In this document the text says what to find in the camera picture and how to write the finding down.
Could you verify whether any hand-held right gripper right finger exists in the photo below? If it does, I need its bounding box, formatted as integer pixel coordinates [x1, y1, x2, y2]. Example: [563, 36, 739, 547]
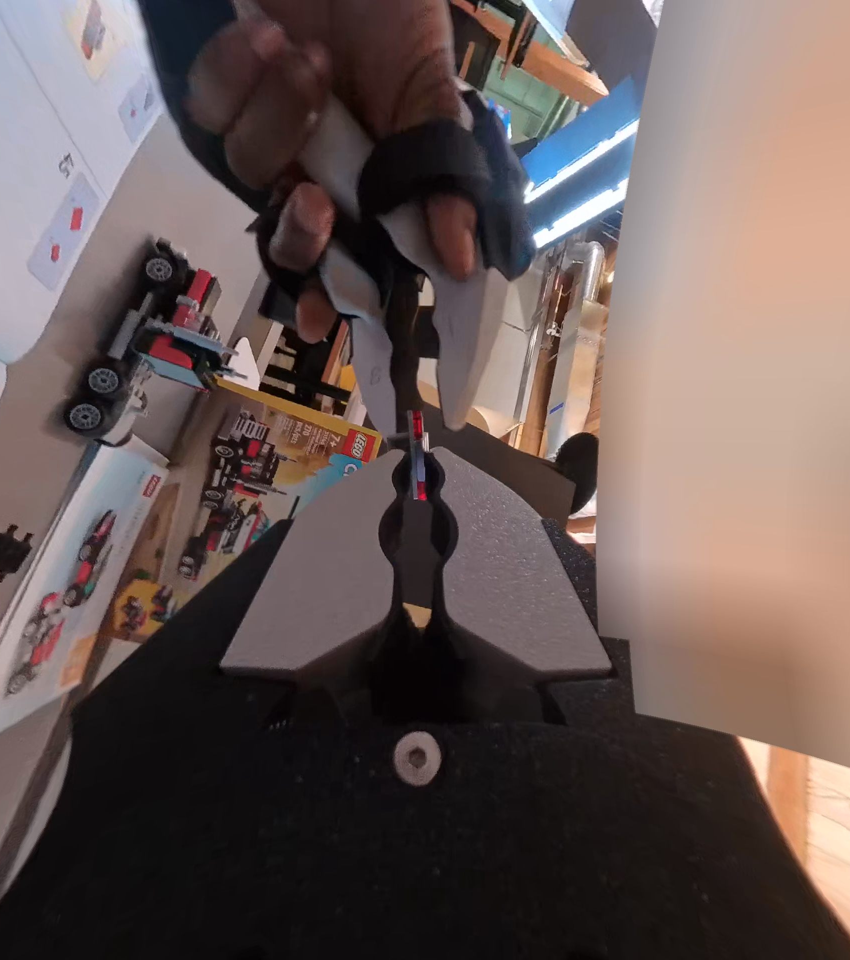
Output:
[432, 447, 615, 685]

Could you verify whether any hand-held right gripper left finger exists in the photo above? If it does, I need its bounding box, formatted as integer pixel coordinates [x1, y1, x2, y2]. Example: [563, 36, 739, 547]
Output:
[219, 448, 406, 691]

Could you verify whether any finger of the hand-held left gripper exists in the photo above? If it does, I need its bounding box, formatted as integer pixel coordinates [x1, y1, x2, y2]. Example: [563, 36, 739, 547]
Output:
[348, 315, 400, 442]
[431, 266, 510, 435]

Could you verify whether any black red lego truck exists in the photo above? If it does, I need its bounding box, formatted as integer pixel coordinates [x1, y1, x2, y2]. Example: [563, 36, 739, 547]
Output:
[63, 236, 247, 445]

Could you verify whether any lego set cardboard box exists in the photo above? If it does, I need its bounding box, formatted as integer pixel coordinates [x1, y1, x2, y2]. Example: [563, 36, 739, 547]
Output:
[98, 378, 384, 646]

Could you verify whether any lego instruction booklet car cover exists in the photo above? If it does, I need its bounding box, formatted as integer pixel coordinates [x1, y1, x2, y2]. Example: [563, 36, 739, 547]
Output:
[0, 442, 171, 760]

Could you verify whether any open lego instruction booklet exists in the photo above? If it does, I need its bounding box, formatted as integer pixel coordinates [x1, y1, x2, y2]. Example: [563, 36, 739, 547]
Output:
[0, 0, 167, 369]

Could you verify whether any person's left hand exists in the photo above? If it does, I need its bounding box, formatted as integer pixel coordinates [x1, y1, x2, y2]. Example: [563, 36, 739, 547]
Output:
[185, 0, 487, 342]

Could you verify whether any computer monitor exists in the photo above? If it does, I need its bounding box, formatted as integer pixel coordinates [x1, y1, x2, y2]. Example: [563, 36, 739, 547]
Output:
[522, 75, 639, 249]

